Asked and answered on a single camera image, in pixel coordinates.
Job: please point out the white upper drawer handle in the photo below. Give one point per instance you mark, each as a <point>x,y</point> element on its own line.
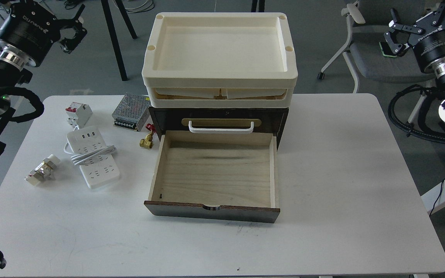
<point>221,130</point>

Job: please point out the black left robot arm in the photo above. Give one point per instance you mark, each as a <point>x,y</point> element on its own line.
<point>18,104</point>

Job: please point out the grey office chair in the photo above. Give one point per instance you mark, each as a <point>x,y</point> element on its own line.
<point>367,22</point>

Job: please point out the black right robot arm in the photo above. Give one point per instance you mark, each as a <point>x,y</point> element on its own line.
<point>399,41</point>

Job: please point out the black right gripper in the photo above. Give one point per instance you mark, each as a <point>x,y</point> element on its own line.
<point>437,44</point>

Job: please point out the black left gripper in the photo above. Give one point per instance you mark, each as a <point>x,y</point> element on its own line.
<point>33,29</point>

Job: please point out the cream plastic stacked tray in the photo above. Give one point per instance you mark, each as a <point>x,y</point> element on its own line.
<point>220,60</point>

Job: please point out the metal mesh power supply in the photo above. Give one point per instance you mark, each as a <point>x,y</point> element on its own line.
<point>132,112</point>

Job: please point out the brass valve red handle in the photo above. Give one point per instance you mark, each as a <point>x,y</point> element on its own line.
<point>147,142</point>

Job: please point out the open wooden drawer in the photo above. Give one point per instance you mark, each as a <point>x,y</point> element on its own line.
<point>216,176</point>

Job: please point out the green cased smartphone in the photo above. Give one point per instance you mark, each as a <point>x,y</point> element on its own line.
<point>386,50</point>

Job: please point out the white power strip with cable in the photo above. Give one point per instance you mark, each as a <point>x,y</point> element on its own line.
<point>93,156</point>

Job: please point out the white red circuit breaker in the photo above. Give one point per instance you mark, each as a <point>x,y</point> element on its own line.
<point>78,114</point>

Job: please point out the silver metal pipe fitting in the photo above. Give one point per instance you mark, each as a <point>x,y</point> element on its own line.
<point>44,171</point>

